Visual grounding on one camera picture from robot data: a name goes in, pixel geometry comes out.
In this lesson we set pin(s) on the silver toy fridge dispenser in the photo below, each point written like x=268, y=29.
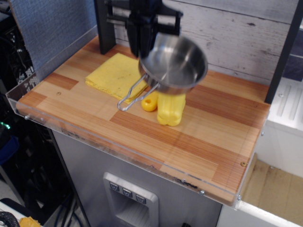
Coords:
x=131, y=205

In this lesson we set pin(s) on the white knife yellow handle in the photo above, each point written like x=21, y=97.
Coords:
x=150, y=102

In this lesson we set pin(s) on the black left vertical post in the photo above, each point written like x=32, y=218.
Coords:
x=106, y=31

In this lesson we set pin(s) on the clear acrylic table guard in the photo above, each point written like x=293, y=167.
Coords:
x=209, y=151

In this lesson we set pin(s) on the blue fabric panel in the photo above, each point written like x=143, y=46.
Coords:
x=54, y=30

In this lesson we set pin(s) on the black right vertical post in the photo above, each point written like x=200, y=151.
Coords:
x=289, y=42

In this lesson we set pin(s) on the yellow plastic bell pepper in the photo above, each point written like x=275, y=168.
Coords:
x=170, y=109

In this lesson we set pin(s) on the black vertical post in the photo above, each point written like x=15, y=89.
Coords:
x=106, y=31
x=289, y=42

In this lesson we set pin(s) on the yellow object bottom left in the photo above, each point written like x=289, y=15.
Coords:
x=29, y=222

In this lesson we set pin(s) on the white toy sink unit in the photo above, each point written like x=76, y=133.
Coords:
x=273, y=190

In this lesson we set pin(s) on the stainless steel pan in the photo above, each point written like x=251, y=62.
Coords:
x=174, y=66

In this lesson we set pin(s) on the yellow folded cloth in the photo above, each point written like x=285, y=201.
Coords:
x=115, y=76

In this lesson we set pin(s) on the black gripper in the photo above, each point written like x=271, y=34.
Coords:
x=142, y=24

